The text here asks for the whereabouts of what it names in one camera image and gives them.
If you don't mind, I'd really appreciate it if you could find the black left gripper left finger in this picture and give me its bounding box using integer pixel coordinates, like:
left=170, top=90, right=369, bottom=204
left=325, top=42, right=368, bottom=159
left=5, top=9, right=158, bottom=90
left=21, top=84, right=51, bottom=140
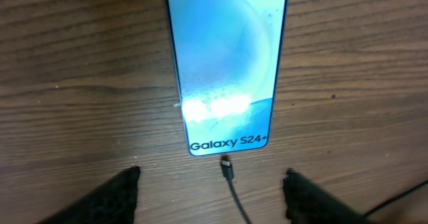
left=37, top=166, right=141, bottom=224

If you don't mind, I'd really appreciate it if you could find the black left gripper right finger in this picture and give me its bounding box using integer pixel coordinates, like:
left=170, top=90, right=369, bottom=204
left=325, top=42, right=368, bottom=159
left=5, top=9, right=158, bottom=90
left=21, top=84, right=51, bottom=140
left=283, top=169, right=373, bottom=224

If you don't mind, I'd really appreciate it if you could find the blue Samsung Galaxy smartphone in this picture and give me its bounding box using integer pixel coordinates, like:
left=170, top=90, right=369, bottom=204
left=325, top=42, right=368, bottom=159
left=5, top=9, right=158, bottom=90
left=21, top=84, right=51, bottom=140
left=166, top=0, right=288, bottom=156

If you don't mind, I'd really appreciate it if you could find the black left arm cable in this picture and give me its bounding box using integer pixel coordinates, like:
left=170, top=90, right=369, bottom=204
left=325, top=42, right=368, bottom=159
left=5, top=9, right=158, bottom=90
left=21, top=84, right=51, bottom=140
left=362, top=179, right=428, bottom=217

